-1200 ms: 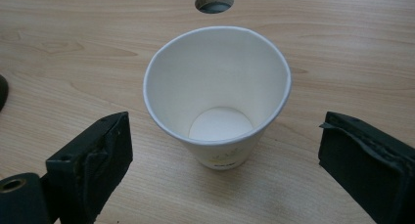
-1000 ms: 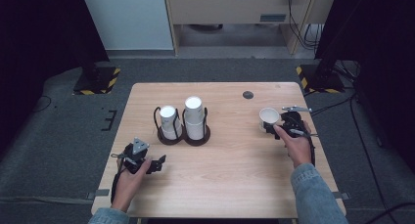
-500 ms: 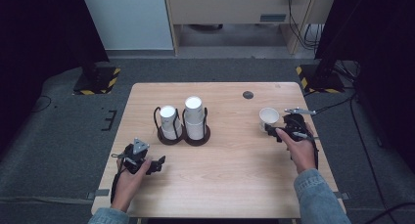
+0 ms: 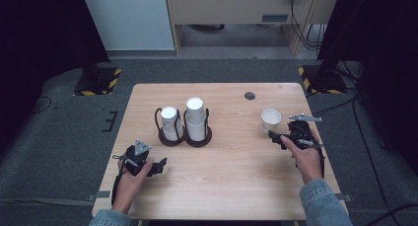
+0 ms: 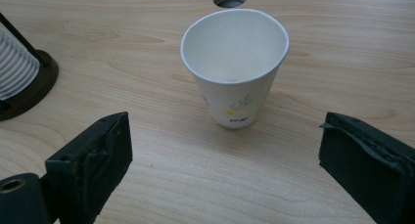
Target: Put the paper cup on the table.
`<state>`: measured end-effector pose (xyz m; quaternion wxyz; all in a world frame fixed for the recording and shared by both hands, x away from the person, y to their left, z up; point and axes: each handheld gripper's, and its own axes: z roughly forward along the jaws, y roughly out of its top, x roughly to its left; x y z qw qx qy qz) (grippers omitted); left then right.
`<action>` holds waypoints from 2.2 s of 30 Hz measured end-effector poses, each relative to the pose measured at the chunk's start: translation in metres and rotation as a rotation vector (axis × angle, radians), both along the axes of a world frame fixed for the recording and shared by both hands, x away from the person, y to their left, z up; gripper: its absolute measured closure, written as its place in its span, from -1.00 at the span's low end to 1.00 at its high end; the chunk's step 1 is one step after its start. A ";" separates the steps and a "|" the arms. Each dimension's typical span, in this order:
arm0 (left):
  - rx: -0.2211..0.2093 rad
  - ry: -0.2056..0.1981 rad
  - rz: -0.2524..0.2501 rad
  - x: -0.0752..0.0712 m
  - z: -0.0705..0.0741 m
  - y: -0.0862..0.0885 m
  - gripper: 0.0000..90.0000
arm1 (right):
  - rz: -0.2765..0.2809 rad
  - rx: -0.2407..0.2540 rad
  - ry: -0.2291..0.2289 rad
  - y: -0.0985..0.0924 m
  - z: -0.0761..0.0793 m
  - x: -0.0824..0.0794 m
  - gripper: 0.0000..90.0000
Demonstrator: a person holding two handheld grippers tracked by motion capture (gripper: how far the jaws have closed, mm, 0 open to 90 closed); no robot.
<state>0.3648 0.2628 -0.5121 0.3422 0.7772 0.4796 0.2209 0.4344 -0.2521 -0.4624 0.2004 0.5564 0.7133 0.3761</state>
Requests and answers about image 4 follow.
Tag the stack of white paper cups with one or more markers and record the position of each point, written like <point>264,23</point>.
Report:
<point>170,120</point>
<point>195,120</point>

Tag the white paper cup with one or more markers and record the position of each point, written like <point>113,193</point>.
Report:
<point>270,118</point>

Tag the black curtain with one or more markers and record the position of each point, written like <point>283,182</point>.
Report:
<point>39,38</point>
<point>384,55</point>

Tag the hazard-striped black stand base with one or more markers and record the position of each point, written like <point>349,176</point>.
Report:
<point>97,83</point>
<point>323,81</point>

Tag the person's right hand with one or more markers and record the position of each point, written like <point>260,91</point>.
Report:
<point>307,163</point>

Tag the black tape floor mark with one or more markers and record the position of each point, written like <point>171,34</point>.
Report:
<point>111,121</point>

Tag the white panel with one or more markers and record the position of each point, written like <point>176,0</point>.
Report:
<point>131,18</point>

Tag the grey tape strip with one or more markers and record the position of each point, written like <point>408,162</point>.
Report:
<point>98,195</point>
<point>346,197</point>

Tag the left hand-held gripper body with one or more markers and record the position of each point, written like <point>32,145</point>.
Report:
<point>137,158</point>

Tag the beige wooden cabinet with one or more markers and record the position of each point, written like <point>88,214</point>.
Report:
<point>230,7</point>

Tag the person's left hand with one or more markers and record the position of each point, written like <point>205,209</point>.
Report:
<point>129,189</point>

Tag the round grey table grommet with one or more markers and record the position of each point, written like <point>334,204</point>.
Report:
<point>249,95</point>

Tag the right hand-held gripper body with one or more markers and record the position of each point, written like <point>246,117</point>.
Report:
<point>300,132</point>

